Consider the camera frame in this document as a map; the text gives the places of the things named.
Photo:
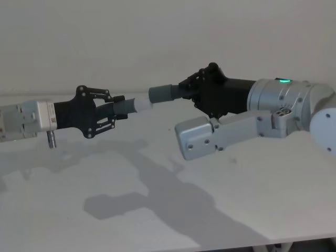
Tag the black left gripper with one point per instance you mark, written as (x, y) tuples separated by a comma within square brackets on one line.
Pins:
[(76, 114)]

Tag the grey and white marker pen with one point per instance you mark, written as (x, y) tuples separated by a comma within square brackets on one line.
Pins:
[(131, 105)]

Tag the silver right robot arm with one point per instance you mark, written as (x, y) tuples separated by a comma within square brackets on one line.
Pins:
[(278, 105)]

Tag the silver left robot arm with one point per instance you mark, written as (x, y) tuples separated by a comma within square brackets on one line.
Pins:
[(29, 118)]

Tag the white curtain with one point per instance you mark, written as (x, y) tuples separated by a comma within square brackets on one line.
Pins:
[(131, 39)]

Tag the white table cloth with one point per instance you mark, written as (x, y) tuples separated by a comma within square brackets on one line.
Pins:
[(168, 199)]

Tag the grey marker cap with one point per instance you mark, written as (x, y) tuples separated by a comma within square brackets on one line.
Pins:
[(162, 94)]

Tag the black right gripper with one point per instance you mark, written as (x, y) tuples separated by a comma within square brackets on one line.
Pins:
[(225, 95)]

